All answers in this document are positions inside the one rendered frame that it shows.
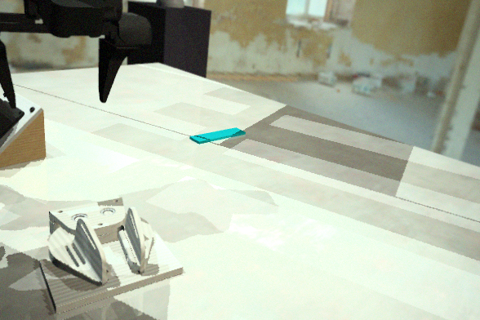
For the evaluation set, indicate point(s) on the cyan flat bar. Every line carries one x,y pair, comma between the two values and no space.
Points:
217,135

